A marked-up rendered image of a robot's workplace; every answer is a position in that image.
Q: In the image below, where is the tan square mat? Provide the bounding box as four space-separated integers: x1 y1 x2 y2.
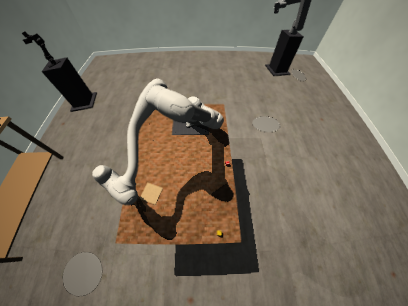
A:
140 183 163 205

